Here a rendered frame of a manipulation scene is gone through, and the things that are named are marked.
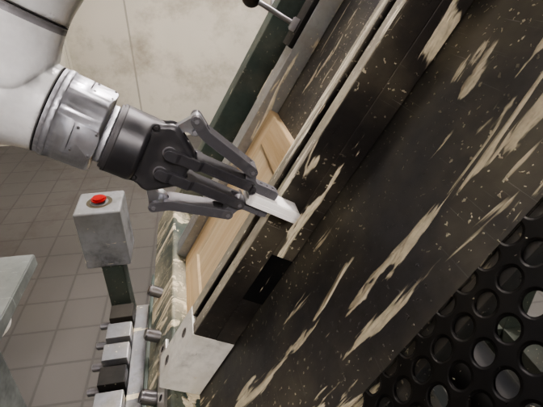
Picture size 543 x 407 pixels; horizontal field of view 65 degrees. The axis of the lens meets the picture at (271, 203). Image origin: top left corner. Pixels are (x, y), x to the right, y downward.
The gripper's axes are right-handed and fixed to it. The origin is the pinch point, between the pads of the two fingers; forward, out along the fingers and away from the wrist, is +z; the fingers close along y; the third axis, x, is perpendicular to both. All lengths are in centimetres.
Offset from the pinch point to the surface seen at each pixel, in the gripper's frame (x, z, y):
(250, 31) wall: 349, 53, -4
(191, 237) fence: 39, 5, -32
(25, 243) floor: 188, -39, -166
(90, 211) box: 57, -17, -47
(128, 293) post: 60, 3, -71
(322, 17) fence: 38.9, 6.0, 22.7
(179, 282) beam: 29.1, 4.8, -38.0
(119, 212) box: 57, -10, -43
